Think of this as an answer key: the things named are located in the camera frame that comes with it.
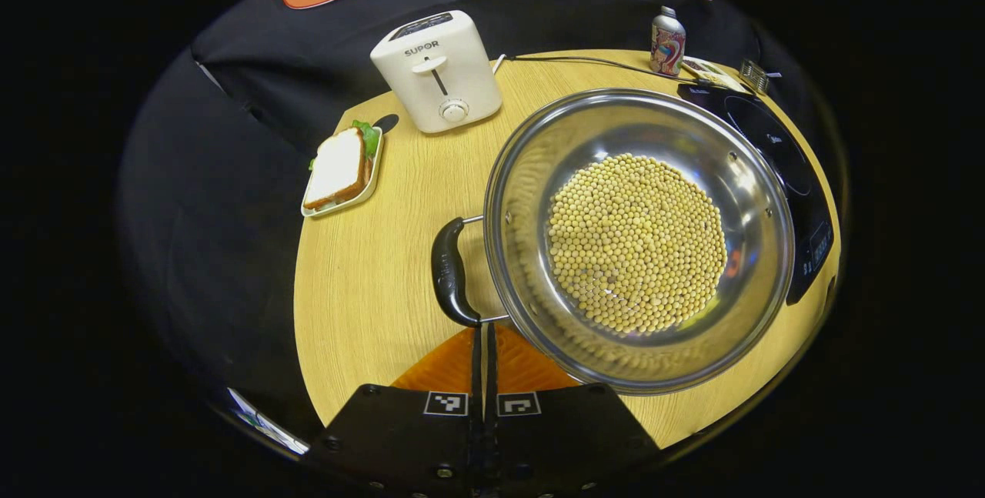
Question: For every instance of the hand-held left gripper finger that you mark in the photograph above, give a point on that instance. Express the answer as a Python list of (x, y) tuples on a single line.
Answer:
[(491, 375), (478, 375)]

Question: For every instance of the stainless steel pot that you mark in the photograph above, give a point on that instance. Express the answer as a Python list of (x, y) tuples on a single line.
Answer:
[(531, 175)]

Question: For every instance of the black induction cooktop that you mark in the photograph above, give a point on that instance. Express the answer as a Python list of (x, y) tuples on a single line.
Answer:
[(777, 144)]

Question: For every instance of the pile of soybeans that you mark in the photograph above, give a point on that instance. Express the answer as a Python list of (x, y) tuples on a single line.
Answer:
[(639, 244)]

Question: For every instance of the small green plate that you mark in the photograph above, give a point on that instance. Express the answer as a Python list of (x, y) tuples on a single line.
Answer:
[(368, 188)]

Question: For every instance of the sandwich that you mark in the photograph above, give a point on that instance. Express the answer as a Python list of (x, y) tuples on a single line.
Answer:
[(338, 171)]

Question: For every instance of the white toaster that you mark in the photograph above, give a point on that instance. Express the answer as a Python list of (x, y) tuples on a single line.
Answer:
[(439, 75)]

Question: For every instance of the printed metal bottle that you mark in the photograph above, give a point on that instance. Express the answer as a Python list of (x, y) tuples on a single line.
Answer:
[(667, 44)]

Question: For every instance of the white divided bean tray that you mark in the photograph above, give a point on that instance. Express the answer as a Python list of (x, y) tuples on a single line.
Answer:
[(712, 71)]

